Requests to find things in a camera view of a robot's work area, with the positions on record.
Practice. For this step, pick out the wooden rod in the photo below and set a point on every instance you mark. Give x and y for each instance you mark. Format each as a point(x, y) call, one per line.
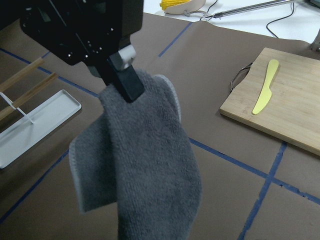
point(21, 74)
point(28, 95)

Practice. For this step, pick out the wooden dustpan with corn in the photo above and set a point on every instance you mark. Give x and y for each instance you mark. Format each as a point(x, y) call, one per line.
point(177, 7)

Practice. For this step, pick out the wooden rod far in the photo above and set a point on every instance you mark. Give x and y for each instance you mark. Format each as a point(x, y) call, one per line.
point(21, 74)

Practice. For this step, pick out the bamboo cutting board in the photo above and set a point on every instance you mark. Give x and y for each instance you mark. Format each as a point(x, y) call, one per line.
point(293, 111)

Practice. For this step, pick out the white rack tray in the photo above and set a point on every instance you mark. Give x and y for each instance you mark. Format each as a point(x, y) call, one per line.
point(29, 130)

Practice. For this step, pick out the wooden rod near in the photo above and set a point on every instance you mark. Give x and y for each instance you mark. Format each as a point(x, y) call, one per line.
point(28, 95)

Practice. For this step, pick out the yellow plastic knife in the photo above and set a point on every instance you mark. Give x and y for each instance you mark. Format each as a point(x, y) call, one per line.
point(266, 93)

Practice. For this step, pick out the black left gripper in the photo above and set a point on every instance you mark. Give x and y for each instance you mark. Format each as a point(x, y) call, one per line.
point(89, 31)

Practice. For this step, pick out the white wire rack stand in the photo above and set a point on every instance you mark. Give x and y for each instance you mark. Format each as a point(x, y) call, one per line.
point(11, 104)

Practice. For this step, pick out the grey microfibre cloth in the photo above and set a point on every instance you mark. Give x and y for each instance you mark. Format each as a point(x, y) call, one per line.
point(138, 156)

